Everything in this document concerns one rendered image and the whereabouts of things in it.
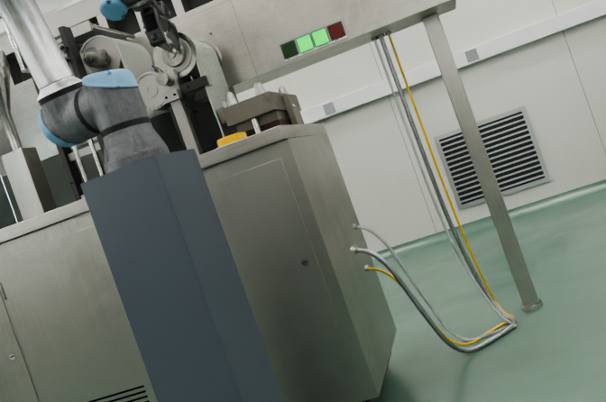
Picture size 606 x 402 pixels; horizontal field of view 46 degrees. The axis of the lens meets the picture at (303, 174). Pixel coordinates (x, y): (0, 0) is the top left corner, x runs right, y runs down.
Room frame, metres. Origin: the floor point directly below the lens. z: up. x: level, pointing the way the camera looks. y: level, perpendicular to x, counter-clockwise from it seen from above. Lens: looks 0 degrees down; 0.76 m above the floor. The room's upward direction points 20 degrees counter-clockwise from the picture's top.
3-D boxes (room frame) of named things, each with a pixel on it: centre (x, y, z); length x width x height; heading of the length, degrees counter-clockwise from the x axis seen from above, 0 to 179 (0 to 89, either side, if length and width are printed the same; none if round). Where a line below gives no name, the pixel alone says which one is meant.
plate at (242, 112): (2.40, 0.05, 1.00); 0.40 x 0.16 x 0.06; 167
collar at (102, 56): (2.31, 0.51, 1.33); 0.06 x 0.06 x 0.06; 77
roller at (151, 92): (2.43, 0.35, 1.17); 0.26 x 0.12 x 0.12; 167
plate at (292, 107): (2.39, -0.05, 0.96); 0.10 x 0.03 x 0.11; 167
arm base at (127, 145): (1.64, 0.35, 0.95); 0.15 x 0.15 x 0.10
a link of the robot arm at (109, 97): (1.64, 0.36, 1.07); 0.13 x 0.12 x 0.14; 62
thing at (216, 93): (2.38, 0.17, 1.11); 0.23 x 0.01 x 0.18; 167
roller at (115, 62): (2.46, 0.47, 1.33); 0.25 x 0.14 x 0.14; 167
